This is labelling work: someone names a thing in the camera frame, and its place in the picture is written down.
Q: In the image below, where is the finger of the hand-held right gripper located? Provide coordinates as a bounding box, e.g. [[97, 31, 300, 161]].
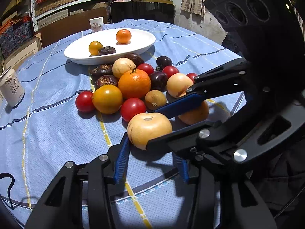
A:
[[154, 58, 250, 120], [145, 120, 253, 175]]

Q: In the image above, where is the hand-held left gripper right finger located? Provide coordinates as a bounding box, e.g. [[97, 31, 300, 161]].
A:
[[172, 153, 278, 229]]

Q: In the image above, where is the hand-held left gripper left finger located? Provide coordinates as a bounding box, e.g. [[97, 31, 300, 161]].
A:
[[25, 132, 130, 229]]

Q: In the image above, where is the pale orange fruit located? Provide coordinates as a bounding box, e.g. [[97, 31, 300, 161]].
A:
[[177, 100, 209, 125]]

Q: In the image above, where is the pale yellow round fruit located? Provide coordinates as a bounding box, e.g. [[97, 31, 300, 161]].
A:
[[112, 58, 137, 79], [166, 73, 194, 98], [127, 113, 173, 151]]

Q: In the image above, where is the small brown round fruit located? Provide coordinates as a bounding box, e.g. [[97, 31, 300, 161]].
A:
[[144, 90, 167, 110]]

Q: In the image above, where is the dark purple plum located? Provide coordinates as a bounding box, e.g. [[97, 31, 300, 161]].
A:
[[149, 71, 169, 92], [156, 56, 173, 69]]

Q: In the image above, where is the large orange mandarin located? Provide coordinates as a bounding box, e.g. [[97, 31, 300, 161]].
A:
[[118, 68, 152, 100]]

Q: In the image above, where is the yellow tomato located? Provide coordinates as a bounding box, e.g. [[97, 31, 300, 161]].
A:
[[92, 85, 123, 114], [89, 41, 104, 55]]

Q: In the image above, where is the white oval plate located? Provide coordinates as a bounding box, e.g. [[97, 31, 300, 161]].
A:
[[64, 29, 156, 65]]

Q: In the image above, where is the dark brown water chestnut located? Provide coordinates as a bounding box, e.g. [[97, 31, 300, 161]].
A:
[[98, 46, 116, 56], [124, 53, 145, 67], [95, 75, 119, 90], [90, 63, 114, 81]]

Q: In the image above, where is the blue striped tablecloth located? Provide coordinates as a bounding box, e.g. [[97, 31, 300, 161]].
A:
[[0, 19, 246, 229]]

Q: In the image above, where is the small orange mandarin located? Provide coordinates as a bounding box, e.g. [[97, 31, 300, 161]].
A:
[[116, 29, 132, 44]]

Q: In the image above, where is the black chair back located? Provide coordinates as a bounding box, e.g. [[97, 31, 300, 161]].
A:
[[110, 1, 175, 25]]

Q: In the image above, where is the white paper cup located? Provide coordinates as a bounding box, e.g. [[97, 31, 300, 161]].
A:
[[89, 17, 104, 33]]

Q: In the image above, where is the white drink can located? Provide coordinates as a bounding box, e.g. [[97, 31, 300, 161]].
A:
[[0, 67, 25, 107]]

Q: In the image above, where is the brown cardboard board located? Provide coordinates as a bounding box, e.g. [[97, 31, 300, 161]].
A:
[[35, 7, 109, 49]]

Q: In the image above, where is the beige cardboard box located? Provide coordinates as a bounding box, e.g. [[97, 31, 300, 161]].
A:
[[1, 33, 42, 69]]

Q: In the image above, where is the white metal shelf rack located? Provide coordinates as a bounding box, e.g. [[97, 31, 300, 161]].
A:
[[30, 0, 174, 32]]

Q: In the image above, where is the black cable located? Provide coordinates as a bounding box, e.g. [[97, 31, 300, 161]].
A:
[[0, 172, 16, 210]]

